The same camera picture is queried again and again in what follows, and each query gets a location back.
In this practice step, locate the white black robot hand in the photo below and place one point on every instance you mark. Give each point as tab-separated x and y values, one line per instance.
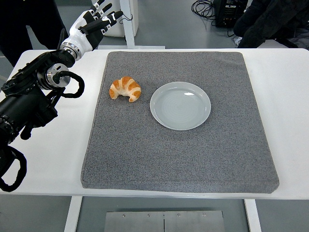
80	38

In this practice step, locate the golden croissant bread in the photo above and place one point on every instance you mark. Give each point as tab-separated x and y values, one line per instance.
125	88

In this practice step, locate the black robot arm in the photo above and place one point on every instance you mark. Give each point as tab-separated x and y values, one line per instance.
26	104

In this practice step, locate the light grey round plate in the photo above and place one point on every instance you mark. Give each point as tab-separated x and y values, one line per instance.
180	105

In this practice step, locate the white cabinet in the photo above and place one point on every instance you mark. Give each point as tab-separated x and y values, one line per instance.
118	27

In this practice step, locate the person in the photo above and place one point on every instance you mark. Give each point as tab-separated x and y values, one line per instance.
21	19

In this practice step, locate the grey felt mat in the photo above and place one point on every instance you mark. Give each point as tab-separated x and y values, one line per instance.
178	149

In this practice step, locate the black electronic device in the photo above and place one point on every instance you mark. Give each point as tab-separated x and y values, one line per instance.
230	13

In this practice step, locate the white table leg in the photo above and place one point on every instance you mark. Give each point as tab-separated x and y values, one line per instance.
72	213
253	216

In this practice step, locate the black jacket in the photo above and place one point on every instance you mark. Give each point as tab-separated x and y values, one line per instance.
270	21

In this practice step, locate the white stand post with base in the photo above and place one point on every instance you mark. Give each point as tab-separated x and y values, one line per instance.
129	31

